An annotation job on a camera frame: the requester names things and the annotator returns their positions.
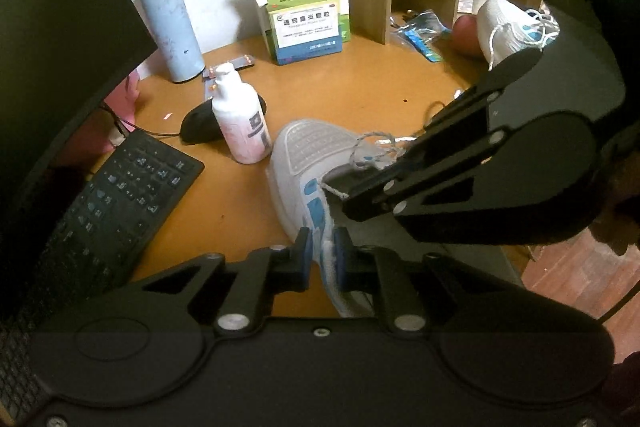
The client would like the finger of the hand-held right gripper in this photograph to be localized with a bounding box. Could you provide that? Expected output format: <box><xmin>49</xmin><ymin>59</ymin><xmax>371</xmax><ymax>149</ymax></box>
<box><xmin>341</xmin><ymin>158</ymin><xmax>502</xmax><ymax>244</ymax></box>
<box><xmin>322</xmin><ymin>51</ymin><xmax>544</xmax><ymax>202</ymax></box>

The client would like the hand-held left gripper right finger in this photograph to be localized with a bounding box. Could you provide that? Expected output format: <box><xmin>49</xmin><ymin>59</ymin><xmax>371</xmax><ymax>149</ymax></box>
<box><xmin>334</xmin><ymin>227</ymin><xmax>521</xmax><ymax>337</ymax></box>

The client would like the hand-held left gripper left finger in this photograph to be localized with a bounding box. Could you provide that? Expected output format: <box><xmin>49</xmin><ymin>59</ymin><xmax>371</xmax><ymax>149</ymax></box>
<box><xmin>132</xmin><ymin>227</ymin><xmax>313</xmax><ymax>334</ymax></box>

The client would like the white shoelace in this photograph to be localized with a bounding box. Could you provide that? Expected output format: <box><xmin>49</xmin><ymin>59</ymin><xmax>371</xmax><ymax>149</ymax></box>
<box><xmin>487</xmin><ymin>9</ymin><xmax>561</xmax><ymax>72</ymax></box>
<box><xmin>322</xmin><ymin>131</ymin><xmax>433</xmax><ymax>202</ymax></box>

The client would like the white and blue sneaker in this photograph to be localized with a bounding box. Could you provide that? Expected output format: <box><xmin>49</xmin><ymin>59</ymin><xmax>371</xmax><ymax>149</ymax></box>
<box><xmin>267</xmin><ymin>119</ymin><xmax>418</xmax><ymax>319</ymax></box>
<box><xmin>475</xmin><ymin>0</ymin><xmax>563</xmax><ymax>70</ymax></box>

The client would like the red apple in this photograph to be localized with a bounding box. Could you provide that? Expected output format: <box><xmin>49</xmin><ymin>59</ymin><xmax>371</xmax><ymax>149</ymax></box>
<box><xmin>452</xmin><ymin>14</ymin><xmax>488</xmax><ymax>58</ymax></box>

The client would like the clear plastic bag blue label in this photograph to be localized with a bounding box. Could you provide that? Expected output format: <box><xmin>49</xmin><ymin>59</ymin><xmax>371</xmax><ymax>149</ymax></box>
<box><xmin>390</xmin><ymin>9</ymin><xmax>453</xmax><ymax>64</ymax></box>

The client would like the green and white medicine box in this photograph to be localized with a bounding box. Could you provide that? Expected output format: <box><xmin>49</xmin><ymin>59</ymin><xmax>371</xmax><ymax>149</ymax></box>
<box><xmin>336</xmin><ymin>0</ymin><xmax>352</xmax><ymax>44</ymax></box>

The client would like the white lotion bottle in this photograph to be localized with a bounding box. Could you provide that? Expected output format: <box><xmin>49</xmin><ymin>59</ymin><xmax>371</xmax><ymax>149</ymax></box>
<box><xmin>211</xmin><ymin>63</ymin><xmax>273</xmax><ymax>165</ymax></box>

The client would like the black computer mouse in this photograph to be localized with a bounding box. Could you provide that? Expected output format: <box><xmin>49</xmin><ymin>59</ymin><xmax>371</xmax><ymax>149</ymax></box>
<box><xmin>180</xmin><ymin>96</ymin><xmax>268</xmax><ymax>145</ymax></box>

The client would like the blue and white medicine box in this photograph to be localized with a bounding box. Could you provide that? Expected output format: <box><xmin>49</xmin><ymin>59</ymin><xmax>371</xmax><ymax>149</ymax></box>
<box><xmin>267</xmin><ymin>2</ymin><xmax>346</xmax><ymax>66</ymax></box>

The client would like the black keyboard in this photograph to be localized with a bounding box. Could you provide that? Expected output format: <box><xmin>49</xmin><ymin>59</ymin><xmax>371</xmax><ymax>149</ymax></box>
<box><xmin>0</xmin><ymin>129</ymin><xmax>206</xmax><ymax>414</ymax></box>

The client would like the pink box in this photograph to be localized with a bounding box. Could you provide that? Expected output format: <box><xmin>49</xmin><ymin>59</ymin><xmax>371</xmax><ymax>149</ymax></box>
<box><xmin>102</xmin><ymin>69</ymin><xmax>141</xmax><ymax>152</ymax></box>

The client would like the light blue thermos bottle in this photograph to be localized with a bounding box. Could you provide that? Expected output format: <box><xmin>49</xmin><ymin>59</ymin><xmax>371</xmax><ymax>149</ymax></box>
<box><xmin>131</xmin><ymin>0</ymin><xmax>205</xmax><ymax>84</ymax></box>

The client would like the black computer monitor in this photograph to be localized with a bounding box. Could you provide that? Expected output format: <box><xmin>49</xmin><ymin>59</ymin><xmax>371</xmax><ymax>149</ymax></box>
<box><xmin>0</xmin><ymin>0</ymin><xmax>159</xmax><ymax>258</ymax></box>

